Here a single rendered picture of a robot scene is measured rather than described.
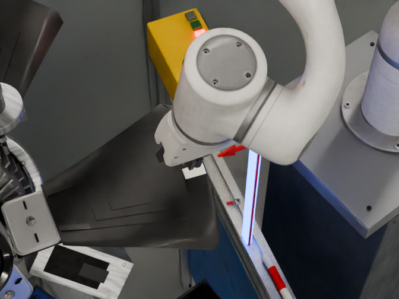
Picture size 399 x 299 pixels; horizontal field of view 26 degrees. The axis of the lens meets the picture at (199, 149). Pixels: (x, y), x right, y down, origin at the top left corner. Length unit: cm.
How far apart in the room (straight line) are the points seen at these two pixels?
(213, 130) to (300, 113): 10
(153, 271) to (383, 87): 119
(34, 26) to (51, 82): 101
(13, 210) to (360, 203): 59
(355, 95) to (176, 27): 35
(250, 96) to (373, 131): 74
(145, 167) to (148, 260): 127
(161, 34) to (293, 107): 70
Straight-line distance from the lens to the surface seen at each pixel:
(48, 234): 122
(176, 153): 103
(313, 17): 86
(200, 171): 125
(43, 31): 113
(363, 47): 171
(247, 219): 148
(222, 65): 86
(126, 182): 124
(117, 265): 138
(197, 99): 86
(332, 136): 157
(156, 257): 251
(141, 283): 248
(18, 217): 124
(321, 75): 87
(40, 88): 215
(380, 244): 161
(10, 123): 99
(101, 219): 122
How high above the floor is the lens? 225
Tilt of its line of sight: 57 degrees down
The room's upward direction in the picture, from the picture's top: straight up
